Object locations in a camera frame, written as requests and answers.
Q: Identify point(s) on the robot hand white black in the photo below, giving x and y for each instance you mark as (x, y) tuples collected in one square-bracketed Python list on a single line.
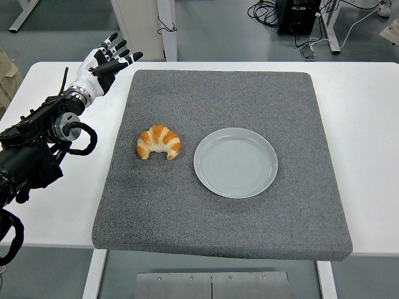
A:
[(87, 78)]

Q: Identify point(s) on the croissant bread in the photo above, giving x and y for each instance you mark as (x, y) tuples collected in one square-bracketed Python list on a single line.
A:
[(159, 137)]

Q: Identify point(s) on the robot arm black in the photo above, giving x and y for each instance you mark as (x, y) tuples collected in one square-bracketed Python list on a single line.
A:
[(28, 162)]

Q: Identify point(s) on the grey round plate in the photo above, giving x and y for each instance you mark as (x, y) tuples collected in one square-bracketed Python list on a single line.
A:
[(237, 168)]

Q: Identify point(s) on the beige cabinet panel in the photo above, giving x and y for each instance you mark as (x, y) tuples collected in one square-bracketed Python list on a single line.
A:
[(137, 28)]

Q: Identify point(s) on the person's leg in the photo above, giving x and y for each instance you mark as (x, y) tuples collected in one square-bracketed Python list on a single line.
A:
[(7, 84)]

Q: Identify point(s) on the white slanted desk leg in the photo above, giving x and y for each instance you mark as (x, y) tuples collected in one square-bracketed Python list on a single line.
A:
[(23, 17)]

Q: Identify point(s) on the grey felt mat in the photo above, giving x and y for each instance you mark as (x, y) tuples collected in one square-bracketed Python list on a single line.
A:
[(218, 224)]

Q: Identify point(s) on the white table leg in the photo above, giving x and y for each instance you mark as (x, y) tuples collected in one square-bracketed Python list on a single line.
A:
[(93, 277), (327, 283)]

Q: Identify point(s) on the black computer tower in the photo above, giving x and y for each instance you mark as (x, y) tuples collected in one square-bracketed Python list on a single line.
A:
[(296, 18)]

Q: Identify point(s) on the grey foot pedal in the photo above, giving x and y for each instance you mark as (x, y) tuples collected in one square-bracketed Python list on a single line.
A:
[(308, 51)]

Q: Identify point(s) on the white desk leg with foot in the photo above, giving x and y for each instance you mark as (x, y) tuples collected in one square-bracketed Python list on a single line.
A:
[(332, 34)]

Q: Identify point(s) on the white upright post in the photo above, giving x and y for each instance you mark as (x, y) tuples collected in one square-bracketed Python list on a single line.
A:
[(170, 46)]

